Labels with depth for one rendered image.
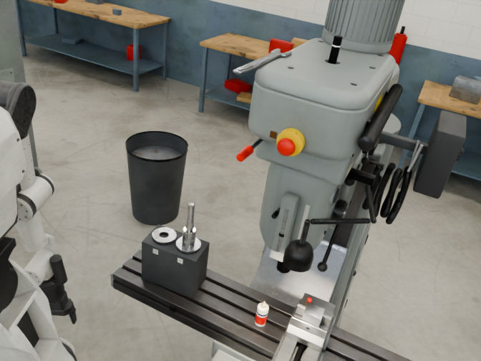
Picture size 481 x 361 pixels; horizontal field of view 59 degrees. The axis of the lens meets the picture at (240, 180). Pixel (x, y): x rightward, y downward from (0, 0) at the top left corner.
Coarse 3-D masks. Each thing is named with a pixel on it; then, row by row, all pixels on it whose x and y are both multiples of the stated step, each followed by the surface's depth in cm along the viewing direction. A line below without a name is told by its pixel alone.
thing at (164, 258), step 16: (144, 240) 155; (160, 240) 154; (176, 240) 157; (144, 256) 157; (160, 256) 154; (176, 256) 151; (192, 256) 151; (144, 272) 161; (160, 272) 158; (176, 272) 155; (192, 272) 152; (176, 288) 159; (192, 288) 156
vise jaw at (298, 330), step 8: (296, 320) 142; (288, 328) 140; (296, 328) 139; (304, 328) 139; (312, 328) 140; (320, 328) 140; (288, 336) 140; (296, 336) 138; (304, 336) 138; (312, 336) 138; (320, 336) 138; (304, 344) 138; (312, 344) 137; (320, 344) 136
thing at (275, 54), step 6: (270, 54) 100; (276, 54) 100; (282, 54) 101; (288, 54) 103; (258, 60) 94; (264, 60) 95; (270, 60) 97; (246, 66) 89; (252, 66) 90; (258, 66) 92; (234, 72) 87; (240, 72) 86
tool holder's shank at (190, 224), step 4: (188, 204) 144; (192, 204) 145; (188, 208) 145; (192, 208) 145; (188, 212) 146; (192, 212) 146; (188, 216) 147; (192, 216) 147; (188, 220) 147; (192, 220) 148; (188, 224) 148; (192, 224) 149; (188, 228) 149; (192, 228) 149
